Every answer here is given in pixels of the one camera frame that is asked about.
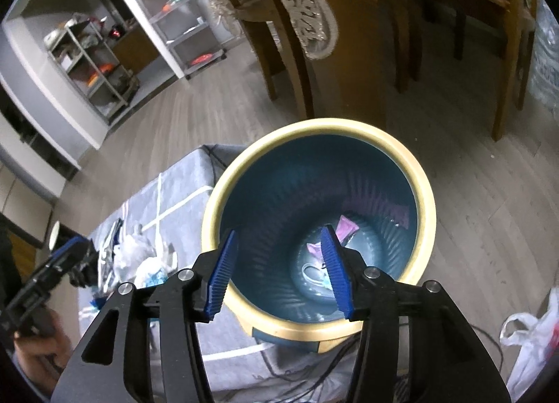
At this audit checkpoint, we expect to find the pink wrapper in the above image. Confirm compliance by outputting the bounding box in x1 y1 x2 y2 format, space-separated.
306 216 359 259

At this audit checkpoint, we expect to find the blue yellow-rimmed trash bin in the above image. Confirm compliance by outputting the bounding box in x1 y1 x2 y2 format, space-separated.
201 118 437 353

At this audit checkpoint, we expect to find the person's left hand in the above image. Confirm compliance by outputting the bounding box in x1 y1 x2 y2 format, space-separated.
14 309 73 395

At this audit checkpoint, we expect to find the crumpled white tissue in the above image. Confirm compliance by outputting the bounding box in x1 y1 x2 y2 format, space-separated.
113 223 178 288

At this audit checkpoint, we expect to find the grey plaid table cloth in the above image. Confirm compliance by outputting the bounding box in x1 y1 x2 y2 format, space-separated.
92 145 357 402

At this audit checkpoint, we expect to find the metal shelf rack near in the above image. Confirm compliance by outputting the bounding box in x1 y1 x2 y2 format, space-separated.
43 17 139 125

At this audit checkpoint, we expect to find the metal shelf rack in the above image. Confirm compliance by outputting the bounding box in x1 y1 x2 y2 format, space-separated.
43 17 139 125
136 0 226 80

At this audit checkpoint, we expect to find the white plastic bag on floor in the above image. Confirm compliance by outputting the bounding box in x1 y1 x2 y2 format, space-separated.
499 287 558 402

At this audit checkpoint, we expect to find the wooden dining chair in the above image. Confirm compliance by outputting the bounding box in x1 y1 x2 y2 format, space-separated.
249 0 386 129

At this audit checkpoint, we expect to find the water bottle pack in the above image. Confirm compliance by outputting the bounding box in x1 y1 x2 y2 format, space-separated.
529 0 559 122

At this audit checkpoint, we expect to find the metal shelf rack far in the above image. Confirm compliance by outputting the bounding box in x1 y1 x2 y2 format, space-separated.
136 0 226 80

